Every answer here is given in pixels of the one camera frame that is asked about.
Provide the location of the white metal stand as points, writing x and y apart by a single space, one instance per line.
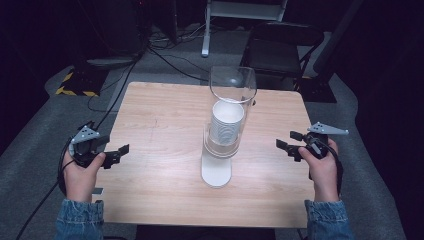
233 10

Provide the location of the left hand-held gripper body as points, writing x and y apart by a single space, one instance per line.
85 136

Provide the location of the person's right hand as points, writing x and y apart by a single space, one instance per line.
321 176

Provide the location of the dark box with grey base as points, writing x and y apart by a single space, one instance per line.
116 33

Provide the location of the person's left hand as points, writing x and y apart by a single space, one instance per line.
80 181

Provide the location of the stack of white paper cups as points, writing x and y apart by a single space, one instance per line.
227 123

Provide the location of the yellow black striped base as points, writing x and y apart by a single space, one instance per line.
81 83

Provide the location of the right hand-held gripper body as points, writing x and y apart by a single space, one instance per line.
319 139

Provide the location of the black chair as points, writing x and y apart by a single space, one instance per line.
276 53

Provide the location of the black slanted stand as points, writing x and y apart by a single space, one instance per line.
326 60

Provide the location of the clear cup dispenser white base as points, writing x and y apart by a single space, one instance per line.
216 170

